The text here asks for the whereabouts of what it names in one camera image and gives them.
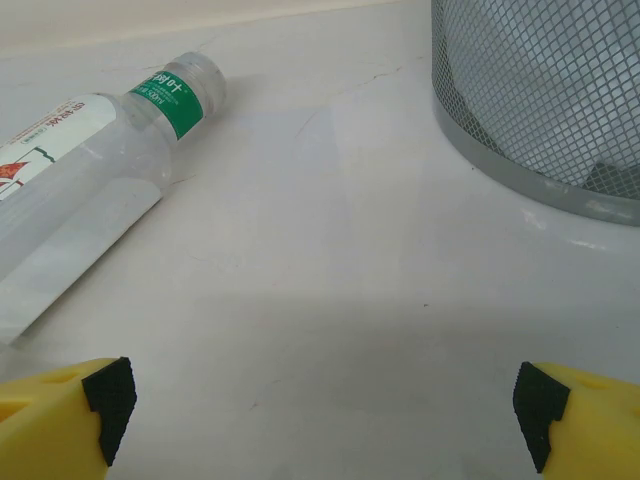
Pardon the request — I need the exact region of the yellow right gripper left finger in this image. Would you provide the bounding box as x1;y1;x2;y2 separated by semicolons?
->
0;356;138;480

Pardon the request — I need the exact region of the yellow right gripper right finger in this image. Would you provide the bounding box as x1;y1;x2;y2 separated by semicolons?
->
513;360;640;480

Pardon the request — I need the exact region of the clear bottle green neck label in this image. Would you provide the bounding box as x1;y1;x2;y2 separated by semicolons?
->
0;51;227;350

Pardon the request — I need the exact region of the grey metal mesh bin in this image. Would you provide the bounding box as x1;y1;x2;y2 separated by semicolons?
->
429;0;640;227

